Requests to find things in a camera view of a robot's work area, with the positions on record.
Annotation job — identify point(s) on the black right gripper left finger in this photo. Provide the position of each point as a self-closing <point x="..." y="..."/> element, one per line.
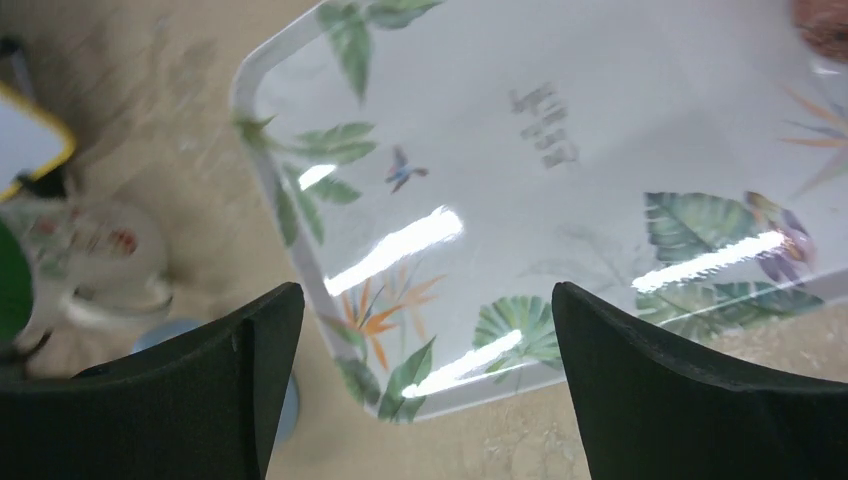
<point x="203" y="405"/>

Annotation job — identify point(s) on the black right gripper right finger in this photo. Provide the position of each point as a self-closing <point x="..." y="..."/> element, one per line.
<point x="650" y="404"/>

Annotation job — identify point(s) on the pink mug front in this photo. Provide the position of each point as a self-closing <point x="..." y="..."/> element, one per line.
<point x="822" y="25"/>

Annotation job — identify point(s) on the white dry-erase board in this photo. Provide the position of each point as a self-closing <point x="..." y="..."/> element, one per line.
<point x="34" y="143"/>

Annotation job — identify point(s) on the light blue mug back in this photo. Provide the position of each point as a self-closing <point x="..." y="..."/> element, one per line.
<point x="289" y="413"/>

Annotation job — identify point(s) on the leaf-patterned serving tray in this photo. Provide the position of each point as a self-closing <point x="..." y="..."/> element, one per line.
<point x="435" y="168"/>

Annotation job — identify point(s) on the cream illustrated mug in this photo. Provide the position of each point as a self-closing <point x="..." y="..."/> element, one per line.
<point x="100" y="266"/>

